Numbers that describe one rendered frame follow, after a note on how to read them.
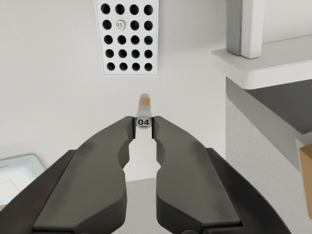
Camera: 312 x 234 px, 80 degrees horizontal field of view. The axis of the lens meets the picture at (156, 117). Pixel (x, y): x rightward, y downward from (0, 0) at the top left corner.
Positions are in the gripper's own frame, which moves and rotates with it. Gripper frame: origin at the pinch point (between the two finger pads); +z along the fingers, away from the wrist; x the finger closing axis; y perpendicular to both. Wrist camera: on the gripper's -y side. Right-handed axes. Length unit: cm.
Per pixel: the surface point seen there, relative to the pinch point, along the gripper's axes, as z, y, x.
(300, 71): 4.3, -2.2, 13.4
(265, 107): 47, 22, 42
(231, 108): 97, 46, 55
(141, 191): 97, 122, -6
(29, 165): 17.9, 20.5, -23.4
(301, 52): 7.0, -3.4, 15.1
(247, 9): 8.7, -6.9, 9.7
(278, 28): 13.5, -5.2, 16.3
